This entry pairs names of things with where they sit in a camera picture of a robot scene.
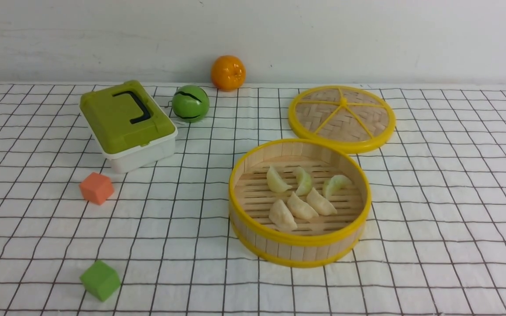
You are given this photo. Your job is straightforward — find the pale green dumpling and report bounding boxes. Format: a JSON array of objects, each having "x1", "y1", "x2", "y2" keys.
[
  {"x1": 293, "y1": 166, "x2": 312, "y2": 196},
  {"x1": 322, "y1": 174, "x2": 353, "y2": 200},
  {"x1": 266, "y1": 165, "x2": 292, "y2": 194}
]

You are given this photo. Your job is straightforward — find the white dumpling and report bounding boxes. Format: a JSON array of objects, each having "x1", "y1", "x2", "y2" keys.
[
  {"x1": 307, "y1": 187, "x2": 337, "y2": 216},
  {"x1": 286, "y1": 192, "x2": 319, "y2": 220},
  {"x1": 268, "y1": 199, "x2": 297, "y2": 232}
]

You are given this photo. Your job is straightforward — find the bamboo steamer tray yellow rim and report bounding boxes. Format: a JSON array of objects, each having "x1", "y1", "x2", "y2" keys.
[{"x1": 228, "y1": 139, "x2": 372, "y2": 268}]

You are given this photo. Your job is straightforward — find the yellow woven steamer lid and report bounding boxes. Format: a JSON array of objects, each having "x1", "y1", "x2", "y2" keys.
[{"x1": 288, "y1": 85, "x2": 396, "y2": 154}]

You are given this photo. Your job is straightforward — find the green striped toy ball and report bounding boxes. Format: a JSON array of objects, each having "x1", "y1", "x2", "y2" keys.
[{"x1": 171, "y1": 85, "x2": 210, "y2": 123}]

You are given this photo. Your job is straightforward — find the orange toy fruit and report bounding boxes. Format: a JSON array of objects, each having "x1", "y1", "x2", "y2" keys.
[{"x1": 210, "y1": 55, "x2": 246, "y2": 91}]

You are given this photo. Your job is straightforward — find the green lidded storage box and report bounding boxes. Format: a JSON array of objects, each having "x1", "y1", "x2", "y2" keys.
[{"x1": 79, "y1": 80, "x2": 177, "y2": 174}]

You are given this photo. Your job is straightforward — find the orange foam cube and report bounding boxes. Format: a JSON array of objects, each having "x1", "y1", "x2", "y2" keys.
[{"x1": 79, "y1": 172, "x2": 115, "y2": 205}]

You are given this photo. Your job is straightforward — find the green foam cube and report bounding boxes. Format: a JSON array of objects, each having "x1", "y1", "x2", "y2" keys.
[{"x1": 79, "y1": 260, "x2": 121, "y2": 302}]

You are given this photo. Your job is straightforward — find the white checkered tablecloth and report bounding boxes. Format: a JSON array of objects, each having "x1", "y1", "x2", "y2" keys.
[{"x1": 0, "y1": 83, "x2": 506, "y2": 316}]

